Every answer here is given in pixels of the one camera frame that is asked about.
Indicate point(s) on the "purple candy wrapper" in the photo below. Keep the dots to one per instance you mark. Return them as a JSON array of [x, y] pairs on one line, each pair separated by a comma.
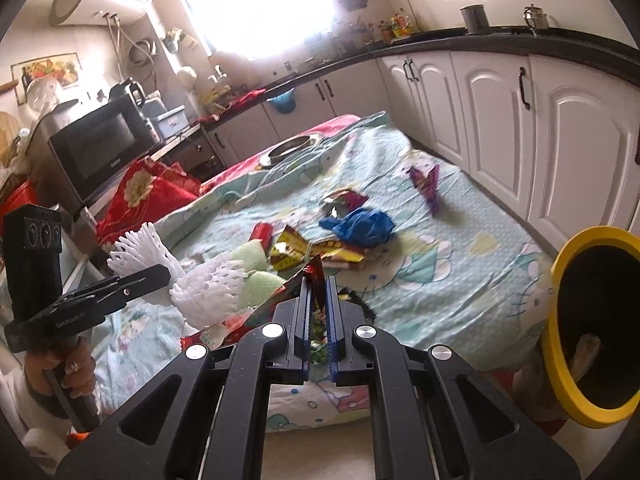
[[427, 185]]

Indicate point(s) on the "light green foam sheet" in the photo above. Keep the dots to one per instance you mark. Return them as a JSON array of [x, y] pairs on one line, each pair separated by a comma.
[[250, 255]]

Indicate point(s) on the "lidded metal jug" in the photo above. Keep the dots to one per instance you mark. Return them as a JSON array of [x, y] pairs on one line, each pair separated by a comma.
[[536, 19]]

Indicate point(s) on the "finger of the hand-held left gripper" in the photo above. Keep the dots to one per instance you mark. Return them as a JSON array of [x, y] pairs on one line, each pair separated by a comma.
[[135, 282]]

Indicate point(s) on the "clear plastic storage box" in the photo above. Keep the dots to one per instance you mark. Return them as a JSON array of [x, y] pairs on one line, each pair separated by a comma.
[[170, 122]]

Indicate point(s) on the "fruit wall picture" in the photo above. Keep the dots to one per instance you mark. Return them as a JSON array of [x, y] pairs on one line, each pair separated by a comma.
[[50, 67]]

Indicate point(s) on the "white foam fruit net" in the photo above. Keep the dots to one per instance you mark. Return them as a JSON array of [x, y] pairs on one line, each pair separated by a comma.
[[142, 250], [210, 290]]

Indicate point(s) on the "yellow red flat packet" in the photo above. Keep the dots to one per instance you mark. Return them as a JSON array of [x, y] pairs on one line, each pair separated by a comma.
[[345, 256]]

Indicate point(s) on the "blue plastic bag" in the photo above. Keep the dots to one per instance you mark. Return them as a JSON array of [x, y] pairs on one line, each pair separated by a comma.
[[360, 225]]

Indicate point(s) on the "metal cup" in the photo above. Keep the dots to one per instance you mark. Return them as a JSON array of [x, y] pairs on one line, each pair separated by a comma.
[[475, 19]]

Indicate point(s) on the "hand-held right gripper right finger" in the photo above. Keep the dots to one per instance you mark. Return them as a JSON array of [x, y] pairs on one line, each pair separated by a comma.
[[334, 330]]

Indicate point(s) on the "black kettle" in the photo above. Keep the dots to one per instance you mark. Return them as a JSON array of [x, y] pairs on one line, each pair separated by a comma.
[[127, 91]]

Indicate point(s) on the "bright window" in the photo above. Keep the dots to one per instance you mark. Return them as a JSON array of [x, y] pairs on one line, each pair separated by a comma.
[[250, 5]]

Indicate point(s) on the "dark red snack wrapper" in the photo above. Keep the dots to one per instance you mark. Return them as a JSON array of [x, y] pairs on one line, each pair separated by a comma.
[[262, 235]]

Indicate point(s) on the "row of white cabinet doors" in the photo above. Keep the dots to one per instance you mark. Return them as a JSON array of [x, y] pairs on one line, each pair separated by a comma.
[[500, 110]]

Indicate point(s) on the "metal bowl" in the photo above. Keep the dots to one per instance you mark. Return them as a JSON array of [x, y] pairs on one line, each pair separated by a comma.
[[292, 146]]

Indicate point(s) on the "shiny red foil wrapper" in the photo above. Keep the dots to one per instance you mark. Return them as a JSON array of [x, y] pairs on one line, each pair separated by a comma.
[[295, 280]]

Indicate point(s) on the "red silver foil wrapper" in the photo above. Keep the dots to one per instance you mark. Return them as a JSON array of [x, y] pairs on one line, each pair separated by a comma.
[[345, 202]]

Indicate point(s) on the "yellow maroon snack packet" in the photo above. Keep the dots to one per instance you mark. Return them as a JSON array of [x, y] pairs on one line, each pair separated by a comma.
[[290, 250]]

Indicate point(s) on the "blue plastic basin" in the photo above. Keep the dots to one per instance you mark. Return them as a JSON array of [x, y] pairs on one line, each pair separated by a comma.
[[282, 102]]

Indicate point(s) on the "group of condiment bottles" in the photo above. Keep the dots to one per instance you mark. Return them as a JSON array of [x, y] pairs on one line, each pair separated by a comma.
[[397, 25]]

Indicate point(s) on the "yellow rimmed black bin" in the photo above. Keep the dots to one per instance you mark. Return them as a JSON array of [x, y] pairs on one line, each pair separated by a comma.
[[562, 270]]

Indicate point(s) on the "black microwave oven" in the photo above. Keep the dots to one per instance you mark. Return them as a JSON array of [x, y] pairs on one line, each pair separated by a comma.
[[95, 150]]

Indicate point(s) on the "light blue cartoon printed blanket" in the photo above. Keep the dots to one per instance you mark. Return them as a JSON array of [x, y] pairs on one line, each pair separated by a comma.
[[425, 260]]

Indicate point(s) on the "person's left forearm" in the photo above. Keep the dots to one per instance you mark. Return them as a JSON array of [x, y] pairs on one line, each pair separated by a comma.
[[30, 415]]

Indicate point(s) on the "person's left hand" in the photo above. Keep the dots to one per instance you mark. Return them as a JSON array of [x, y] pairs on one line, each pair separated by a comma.
[[75, 367]]

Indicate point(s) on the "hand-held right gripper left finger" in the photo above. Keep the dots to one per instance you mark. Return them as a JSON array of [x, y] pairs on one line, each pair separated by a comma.
[[304, 330]]

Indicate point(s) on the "black kitchen countertop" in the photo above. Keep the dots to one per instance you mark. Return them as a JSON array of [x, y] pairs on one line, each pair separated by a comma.
[[500, 42]]

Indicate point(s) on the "pink blanket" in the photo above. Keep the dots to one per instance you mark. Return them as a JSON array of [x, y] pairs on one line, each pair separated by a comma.
[[240, 165]]

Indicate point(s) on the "red cloth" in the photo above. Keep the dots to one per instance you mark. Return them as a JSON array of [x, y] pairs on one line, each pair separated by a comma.
[[247, 97]]

